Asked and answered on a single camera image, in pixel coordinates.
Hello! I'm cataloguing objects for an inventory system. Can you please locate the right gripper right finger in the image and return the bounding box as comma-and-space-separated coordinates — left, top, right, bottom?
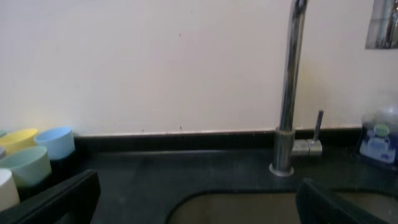
295, 178, 391, 224

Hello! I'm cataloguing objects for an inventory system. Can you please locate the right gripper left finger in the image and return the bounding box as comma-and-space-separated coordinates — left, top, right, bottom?
0, 169, 102, 224

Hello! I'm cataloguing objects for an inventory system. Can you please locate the white cup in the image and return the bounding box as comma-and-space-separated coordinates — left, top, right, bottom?
0, 167, 21, 213

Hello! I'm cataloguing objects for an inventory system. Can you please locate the black tray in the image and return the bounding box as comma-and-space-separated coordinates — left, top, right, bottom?
17, 146, 94, 202

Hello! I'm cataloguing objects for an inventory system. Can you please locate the light green cup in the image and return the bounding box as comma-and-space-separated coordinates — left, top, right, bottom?
0, 145, 53, 189

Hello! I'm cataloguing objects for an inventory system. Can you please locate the blue cup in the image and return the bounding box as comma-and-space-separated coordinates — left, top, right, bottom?
33, 126, 76, 161

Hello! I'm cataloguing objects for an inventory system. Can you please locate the blue soap bottle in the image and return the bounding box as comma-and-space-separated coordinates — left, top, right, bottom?
356, 104, 398, 171

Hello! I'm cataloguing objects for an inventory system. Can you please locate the yellow cup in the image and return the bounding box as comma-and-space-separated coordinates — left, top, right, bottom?
0, 128, 40, 156

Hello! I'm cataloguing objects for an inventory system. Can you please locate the steel sink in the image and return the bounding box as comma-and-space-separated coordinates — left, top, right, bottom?
164, 190, 398, 224

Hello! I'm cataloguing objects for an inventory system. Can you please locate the steel tap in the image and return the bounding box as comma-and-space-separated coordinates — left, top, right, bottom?
269, 0, 398, 178

